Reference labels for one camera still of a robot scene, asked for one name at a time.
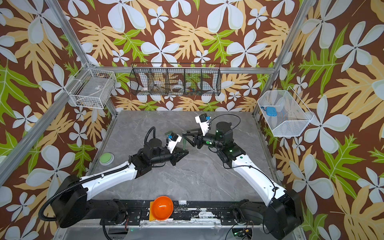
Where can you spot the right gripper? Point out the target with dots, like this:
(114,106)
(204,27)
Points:
(197,139)

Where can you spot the green push button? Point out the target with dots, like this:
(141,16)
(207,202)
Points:
(106,159)

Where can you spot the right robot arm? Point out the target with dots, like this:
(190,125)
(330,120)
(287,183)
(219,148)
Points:
(282,211)

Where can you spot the white wire basket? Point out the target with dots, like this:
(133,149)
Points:
(92,87)

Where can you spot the black wire basket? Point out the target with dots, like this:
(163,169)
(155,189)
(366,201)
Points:
(179,79)

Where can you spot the blue object in basket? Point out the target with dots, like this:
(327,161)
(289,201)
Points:
(271,111)

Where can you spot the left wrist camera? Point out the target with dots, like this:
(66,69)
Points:
(172,140)

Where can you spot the white mesh basket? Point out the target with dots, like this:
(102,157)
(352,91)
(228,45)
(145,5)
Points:
(293,117)

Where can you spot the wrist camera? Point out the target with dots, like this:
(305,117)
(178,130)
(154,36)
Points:
(204,122)
(172,140)

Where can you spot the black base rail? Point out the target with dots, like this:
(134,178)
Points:
(194,214)

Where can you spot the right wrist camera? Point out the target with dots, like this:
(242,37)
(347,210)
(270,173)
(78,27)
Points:
(204,122)

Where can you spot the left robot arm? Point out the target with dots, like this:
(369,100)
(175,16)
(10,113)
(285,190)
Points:
(74,200)

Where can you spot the orange bowl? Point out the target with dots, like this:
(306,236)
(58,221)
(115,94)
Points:
(162,208)

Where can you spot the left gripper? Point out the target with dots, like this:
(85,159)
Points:
(175,156)

